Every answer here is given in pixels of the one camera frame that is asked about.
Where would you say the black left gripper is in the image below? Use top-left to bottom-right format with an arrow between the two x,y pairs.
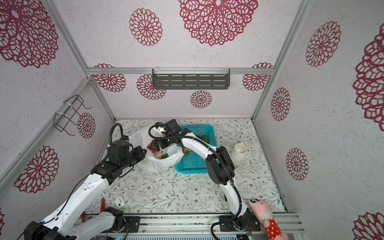
121,145 -> 147,170

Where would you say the lime green fruit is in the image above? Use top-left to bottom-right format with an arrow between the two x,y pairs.
161,154 -> 169,160

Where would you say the cream pear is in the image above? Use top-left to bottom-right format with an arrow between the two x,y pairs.
154,153 -> 163,160

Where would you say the white plastic bag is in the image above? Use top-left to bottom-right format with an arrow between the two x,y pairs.
128,126 -> 184,174

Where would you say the red dragon fruit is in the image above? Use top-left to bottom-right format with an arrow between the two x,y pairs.
147,141 -> 161,153

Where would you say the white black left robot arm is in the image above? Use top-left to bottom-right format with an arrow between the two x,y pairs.
20,134 -> 147,240

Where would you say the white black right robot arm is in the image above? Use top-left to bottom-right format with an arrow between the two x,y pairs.
148,119 -> 251,230

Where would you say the teal plastic basket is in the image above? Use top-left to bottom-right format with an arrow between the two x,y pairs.
175,125 -> 218,174

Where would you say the dark green avocado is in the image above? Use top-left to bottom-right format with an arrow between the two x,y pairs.
200,135 -> 210,144

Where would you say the white small adapter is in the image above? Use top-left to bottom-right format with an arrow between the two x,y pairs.
115,197 -> 126,209

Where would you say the white cup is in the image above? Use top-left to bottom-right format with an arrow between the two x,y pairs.
231,143 -> 248,161

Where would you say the pink plush toy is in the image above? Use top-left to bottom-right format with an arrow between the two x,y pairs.
249,199 -> 289,240

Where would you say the grey wall shelf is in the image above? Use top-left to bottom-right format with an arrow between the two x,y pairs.
152,69 -> 231,90

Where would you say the black wire wall rack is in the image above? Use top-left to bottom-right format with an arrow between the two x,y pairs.
53,95 -> 91,136

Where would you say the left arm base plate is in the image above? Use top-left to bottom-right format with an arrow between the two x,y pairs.
104,216 -> 141,233

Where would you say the red handled tool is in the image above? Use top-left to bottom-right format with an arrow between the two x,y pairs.
80,197 -> 106,223

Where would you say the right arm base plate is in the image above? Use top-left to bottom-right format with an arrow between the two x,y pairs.
220,215 -> 261,232

